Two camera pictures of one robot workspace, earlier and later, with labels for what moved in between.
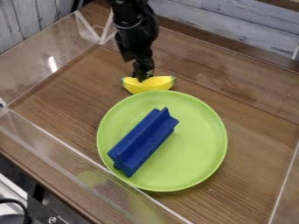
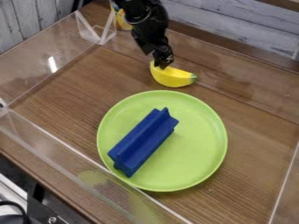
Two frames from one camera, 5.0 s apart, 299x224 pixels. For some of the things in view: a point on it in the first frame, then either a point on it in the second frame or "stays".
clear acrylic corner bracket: (88, 31) stays
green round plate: (191, 152) stays
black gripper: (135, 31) → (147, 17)
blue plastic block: (143, 141) stays
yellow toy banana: (151, 84) → (171, 77)
